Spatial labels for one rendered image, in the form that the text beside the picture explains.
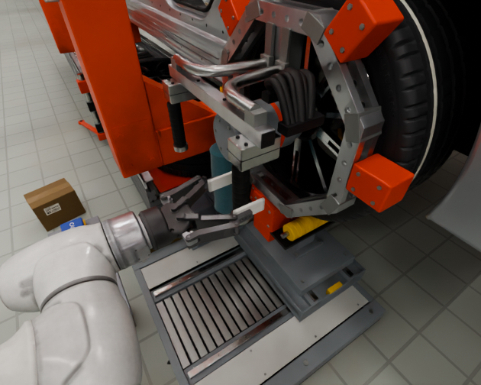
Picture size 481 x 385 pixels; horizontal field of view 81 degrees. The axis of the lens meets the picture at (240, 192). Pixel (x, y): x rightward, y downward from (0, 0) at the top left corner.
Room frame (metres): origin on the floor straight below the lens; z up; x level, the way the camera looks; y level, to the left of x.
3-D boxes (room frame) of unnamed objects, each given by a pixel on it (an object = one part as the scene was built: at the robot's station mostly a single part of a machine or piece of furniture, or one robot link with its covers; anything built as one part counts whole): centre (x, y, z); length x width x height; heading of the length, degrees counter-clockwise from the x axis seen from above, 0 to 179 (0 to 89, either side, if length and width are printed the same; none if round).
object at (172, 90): (0.75, 0.16, 0.93); 0.09 x 0.05 x 0.05; 122
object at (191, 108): (1.15, 0.14, 0.69); 0.52 x 0.17 x 0.35; 122
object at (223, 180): (0.48, 0.04, 0.83); 0.07 x 0.01 x 0.03; 122
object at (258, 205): (0.39, -0.02, 0.83); 0.07 x 0.01 x 0.03; 122
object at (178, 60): (0.73, 0.05, 1.03); 0.19 x 0.18 x 0.11; 122
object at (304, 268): (0.80, -0.25, 0.32); 0.40 x 0.30 x 0.28; 32
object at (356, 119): (0.71, -0.11, 0.85); 0.54 x 0.07 x 0.54; 32
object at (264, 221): (0.73, -0.14, 0.48); 0.16 x 0.12 x 0.17; 122
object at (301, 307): (0.80, -0.25, 0.13); 0.50 x 0.36 x 0.10; 32
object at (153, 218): (0.36, 0.13, 0.83); 0.09 x 0.08 x 0.07; 122
